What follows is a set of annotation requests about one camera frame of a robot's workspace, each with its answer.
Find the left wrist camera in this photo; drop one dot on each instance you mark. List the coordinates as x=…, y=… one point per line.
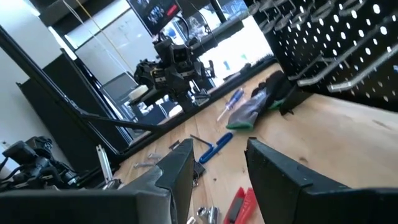
x=181, y=55

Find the grey-black green-cuffed work glove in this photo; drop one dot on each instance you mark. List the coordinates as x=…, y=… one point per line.
x=273, y=84
x=245, y=115

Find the red utility knife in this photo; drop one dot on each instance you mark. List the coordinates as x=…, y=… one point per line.
x=242, y=205

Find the black perforated pegboard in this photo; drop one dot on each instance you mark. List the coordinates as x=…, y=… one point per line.
x=273, y=49

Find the black aluminium frame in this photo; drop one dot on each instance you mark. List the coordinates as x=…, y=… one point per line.
x=140, y=125

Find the black metal clip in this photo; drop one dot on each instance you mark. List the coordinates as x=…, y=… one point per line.
x=198, y=171

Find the dark computer monitor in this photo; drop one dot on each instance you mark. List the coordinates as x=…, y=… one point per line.
x=154, y=12

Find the black table-level camera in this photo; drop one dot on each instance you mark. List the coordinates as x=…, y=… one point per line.
x=34, y=165

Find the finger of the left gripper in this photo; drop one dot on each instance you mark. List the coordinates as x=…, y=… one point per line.
x=187, y=104
x=202, y=97

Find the silver aluminium bar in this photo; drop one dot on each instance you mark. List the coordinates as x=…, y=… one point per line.
x=104, y=161

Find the cream tape roll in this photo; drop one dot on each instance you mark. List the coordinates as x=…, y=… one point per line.
x=138, y=91

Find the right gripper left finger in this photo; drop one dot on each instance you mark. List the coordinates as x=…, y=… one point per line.
x=93, y=208

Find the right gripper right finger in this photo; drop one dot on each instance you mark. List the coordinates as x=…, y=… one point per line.
x=311, y=205

